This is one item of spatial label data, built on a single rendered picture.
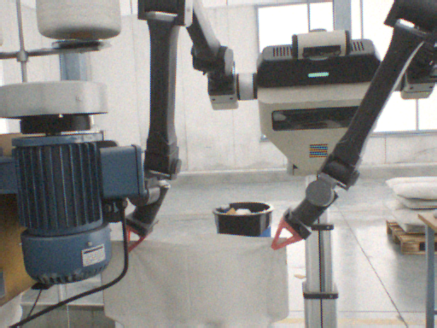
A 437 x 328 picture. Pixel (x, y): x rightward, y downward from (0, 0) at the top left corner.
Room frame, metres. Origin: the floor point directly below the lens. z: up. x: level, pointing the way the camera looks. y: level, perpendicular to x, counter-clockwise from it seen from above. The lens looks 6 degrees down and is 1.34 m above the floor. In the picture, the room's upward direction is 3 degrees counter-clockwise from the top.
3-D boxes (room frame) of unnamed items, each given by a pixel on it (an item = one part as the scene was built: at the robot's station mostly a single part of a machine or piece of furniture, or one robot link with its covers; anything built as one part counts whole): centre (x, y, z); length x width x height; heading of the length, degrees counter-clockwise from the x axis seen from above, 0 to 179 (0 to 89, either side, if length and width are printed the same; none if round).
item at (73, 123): (0.77, 0.28, 1.35); 0.12 x 0.12 x 0.04
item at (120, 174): (0.80, 0.18, 1.25); 0.10 x 0.08 x 0.12; 16
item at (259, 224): (3.35, -0.17, 0.32); 0.51 x 0.48 x 0.65; 171
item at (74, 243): (0.77, 0.28, 1.21); 0.15 x 0.15 x 0.25
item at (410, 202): (4.30, -2.00, 0.44); 0.66 x 0.43 x 0.13; 171
